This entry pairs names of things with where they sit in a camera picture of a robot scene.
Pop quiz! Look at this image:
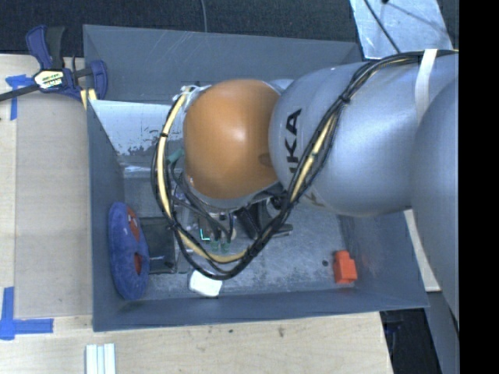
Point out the dark green flat block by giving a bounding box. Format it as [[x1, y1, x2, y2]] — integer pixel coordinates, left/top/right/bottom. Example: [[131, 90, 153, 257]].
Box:
[[138, 216, 177, 275]]

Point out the white rounded block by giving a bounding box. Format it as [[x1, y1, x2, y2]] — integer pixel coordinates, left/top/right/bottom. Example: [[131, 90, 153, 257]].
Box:
[[188, 270, 224, 298]]

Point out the grey metal bin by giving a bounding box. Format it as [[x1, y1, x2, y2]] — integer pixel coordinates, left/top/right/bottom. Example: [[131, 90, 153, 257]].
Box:
[[82, 23, 430, 333]]

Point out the orange block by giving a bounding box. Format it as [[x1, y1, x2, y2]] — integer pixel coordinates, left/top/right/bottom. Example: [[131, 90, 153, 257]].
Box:
[[332, 250, 359, 285]]

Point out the pale wood board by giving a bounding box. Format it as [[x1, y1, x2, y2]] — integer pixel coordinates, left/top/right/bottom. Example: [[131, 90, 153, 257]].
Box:
[[14, 91, 95, 319]]

